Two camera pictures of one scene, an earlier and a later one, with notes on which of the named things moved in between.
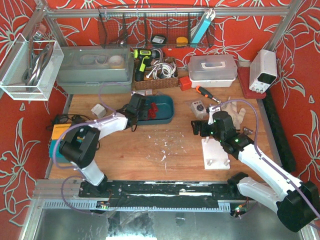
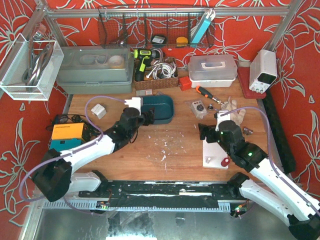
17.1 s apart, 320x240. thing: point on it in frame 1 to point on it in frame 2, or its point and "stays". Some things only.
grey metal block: (198, 108) stays
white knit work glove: (231, 108) stays
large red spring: (152, 112) to (225, 162)
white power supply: (263, 70) stays
